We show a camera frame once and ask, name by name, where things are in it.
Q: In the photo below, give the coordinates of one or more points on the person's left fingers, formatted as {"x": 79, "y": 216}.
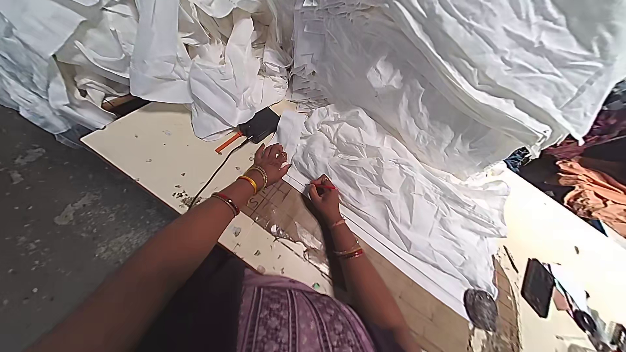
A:
{"x": 275, "y": 150}

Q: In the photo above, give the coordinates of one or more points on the orange cloth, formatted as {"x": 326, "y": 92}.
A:
{"x": 591, "y": 193}

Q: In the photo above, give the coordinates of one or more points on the clear plastic sheet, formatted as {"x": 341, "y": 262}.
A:
{"x": 303, "y": 239}

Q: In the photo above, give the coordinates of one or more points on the pile of dark clothes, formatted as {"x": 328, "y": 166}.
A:
{"x": 594, "y": 139}

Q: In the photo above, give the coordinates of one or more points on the pile of white cloths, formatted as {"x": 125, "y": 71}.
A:
{"x": 161, "y": 54}

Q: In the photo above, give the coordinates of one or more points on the person's body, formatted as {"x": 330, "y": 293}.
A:
{"x": 298, "y": 318}

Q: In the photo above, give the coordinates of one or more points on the person's right thumb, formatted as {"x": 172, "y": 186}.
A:
{"x": 314, "y": 192}

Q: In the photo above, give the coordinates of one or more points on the black smartphone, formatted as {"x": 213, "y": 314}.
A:
{"x": 537, "y": 288}

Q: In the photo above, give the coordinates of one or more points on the dark round stone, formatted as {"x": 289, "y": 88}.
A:
{"x": 480, "y": 309}

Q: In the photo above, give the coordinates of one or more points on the person's left hand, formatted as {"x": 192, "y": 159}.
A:
{"x": 270, "y": 162}

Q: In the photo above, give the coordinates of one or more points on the large draped white fabric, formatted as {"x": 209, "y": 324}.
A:
{"x": 440, "y": 88}

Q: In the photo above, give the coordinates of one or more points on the black rectangular box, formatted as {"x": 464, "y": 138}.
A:
{"x": 260, "y": 125}

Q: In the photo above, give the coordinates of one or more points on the thin dark stick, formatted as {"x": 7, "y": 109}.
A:
{"x": 510, "y": 259}

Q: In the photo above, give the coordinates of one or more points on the person's right hand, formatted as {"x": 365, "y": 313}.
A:
{"x": 327, "y": 201}

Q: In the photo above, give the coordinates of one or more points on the person's right forearm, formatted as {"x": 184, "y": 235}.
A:
{"x": 364, "y": 274}

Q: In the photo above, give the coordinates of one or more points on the white garment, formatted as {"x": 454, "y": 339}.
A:
{"x": 386, "y": 190}

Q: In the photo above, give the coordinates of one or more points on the person's right fingers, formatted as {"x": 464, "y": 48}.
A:
{"x": 326, "y": 182}

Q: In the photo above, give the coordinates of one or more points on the red pen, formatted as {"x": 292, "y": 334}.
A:
{"x": 330, "y": 186}

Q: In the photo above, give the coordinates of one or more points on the stack of folded white pieces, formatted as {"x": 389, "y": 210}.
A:
{"x": 305, "y": 58}

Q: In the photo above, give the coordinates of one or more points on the brown board with drawn lines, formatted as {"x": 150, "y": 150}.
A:
{"x": 415, "y": 305}

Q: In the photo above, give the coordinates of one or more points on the person's left forearm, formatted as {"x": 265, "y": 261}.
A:
{"x": 166, "y": 254}

